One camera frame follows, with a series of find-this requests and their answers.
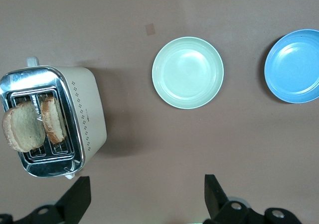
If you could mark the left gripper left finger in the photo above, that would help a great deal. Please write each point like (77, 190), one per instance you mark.
(72, 204)

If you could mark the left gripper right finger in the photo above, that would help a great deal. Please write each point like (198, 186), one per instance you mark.
(216, 204)

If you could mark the toasted bread slice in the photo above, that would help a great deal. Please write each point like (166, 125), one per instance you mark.
(25, 127)
(52, 119)

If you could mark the pale green plate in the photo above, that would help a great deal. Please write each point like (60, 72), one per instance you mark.
(188, 72)

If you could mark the blue plate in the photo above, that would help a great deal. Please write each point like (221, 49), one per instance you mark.
(294, 67)

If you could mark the beige chrome toaster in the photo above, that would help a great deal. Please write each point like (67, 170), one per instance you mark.
(84, 97)

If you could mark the square brown tape patch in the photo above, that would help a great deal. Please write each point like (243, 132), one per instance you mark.
(150, 29)

